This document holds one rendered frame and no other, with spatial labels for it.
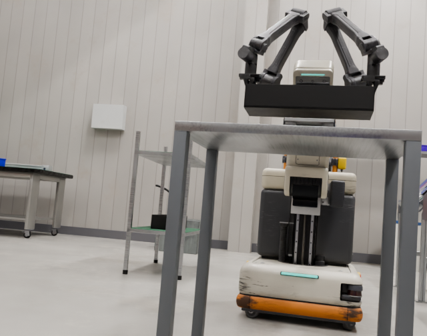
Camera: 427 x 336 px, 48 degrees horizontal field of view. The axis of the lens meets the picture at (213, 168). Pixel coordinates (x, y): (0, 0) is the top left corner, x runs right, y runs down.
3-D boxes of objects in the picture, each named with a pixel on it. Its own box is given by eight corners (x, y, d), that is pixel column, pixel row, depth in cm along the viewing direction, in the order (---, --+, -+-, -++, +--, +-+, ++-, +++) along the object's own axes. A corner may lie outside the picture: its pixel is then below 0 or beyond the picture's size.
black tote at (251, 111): (369, 120, 225) (371, 97, 226) (373, 111, 208) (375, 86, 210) (249, 116, 238) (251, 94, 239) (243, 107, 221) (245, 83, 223)
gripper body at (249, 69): (259, 77, 227) (260, 62, 228) (238, 77, 230) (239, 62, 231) (261, 81, 234) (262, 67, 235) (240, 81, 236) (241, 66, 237)
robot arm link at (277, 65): (313, 24, 261) (297, 20, 265) (308, 9, 249) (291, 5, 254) (275, 94, 256) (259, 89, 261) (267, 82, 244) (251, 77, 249)
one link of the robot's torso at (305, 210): (291, 213, 275) (294, 170, 277) (342, 217, 268) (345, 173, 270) (287, 213, 249) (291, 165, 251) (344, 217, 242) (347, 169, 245)
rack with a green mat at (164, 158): (121, 273, 364) (135, 130, 374) (154, 262, 454) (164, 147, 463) (181, 280, 357) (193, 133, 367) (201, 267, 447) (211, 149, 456)
